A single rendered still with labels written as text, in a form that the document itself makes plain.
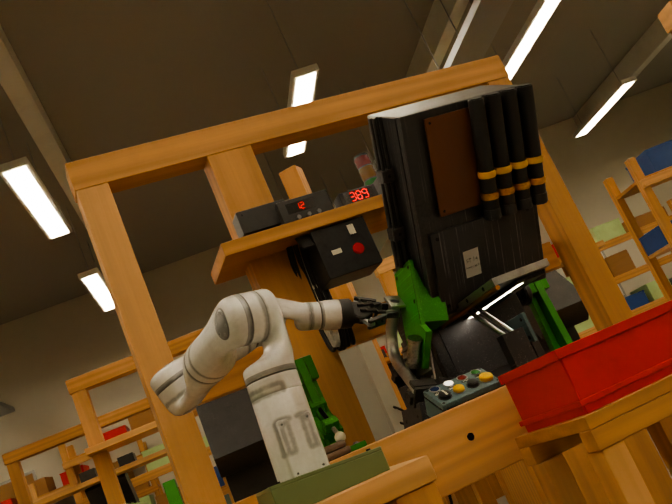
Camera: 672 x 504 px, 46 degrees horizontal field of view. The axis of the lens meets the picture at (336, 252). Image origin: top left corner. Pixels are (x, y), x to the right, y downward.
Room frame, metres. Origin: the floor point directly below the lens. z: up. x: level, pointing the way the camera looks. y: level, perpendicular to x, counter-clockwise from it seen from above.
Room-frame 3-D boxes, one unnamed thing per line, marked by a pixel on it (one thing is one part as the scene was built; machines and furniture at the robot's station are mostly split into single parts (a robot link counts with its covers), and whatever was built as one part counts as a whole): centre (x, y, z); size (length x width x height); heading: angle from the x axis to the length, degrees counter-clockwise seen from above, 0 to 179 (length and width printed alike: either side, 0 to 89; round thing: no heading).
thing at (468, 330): (2.26, -0.24, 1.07); 0.30 x 0.18 x 0.34; 112
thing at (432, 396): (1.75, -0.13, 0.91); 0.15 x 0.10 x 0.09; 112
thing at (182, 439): (2.37, -0.08, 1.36); 1.49 x 0.09 x 0.97; 112
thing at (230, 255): (2.33, -0.10, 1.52); 0.90 x 0.25 x 0.04; 112
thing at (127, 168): (2.37, -0.08, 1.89); 1.50 x 0.09 x 0.09; 112
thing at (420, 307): (2.01, -0.15, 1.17); 0.13 x 0.12 x 0.20; 112
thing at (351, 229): (2.24, -0.01, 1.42); 0.17 x 0.12 x 0.15; 112
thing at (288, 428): (1.38, 0.19, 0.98); 0.09 x 0.09 x 0.17; 25
